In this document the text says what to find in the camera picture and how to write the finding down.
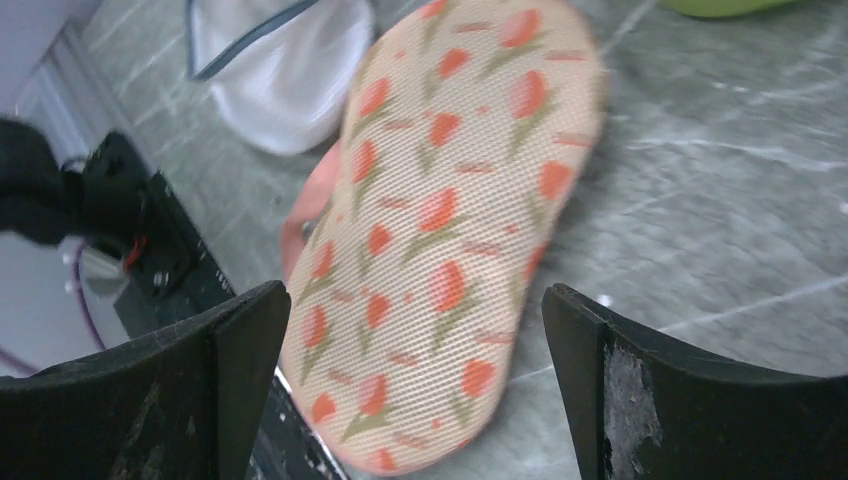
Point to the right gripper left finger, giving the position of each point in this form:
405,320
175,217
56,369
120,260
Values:
182,402

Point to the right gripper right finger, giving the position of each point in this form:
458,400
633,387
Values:
641,404

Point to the floral mesh laundry bag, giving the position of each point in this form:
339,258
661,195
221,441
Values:
410,250

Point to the white mesh laundry bag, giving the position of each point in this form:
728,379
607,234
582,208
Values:
279,71

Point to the green plastic bin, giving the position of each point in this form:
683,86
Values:
720,8

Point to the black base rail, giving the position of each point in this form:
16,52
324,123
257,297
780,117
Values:
173,275

